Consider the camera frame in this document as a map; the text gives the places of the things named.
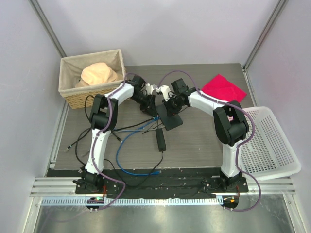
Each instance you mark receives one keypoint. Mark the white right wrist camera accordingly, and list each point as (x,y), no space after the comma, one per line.
(164,90)

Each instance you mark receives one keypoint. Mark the black network switch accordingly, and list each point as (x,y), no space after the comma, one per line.
(169,122)

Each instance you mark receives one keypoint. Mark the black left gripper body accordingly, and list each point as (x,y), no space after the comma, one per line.
(146,102)

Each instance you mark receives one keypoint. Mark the white slotted cable duct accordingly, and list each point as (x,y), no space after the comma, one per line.
(97,201)

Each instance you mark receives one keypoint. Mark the peach cloth hat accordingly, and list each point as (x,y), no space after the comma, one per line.
(97,73)

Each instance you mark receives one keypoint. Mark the wicker basket with liner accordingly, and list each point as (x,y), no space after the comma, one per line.
(70,73)

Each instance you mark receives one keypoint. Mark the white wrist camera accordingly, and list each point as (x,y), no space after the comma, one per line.
(164,90)
(150,88)

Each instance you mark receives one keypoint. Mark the white perforated plastic basket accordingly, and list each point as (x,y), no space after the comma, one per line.
(268,155)

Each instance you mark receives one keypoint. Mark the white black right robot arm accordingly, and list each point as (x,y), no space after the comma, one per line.
(230,123)

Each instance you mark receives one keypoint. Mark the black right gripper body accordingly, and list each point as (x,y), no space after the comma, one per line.
(173,105)

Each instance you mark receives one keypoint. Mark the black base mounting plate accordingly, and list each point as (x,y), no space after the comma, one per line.
(170,183)

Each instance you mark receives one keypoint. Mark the black power adapter brick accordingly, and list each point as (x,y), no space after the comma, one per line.
(160,140)

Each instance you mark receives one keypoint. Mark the red folded cloth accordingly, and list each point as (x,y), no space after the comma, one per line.
(221,88)

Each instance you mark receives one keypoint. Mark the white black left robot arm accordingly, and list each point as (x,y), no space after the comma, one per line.
(103,119)

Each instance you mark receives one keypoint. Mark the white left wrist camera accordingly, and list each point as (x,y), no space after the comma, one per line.
(150,88)

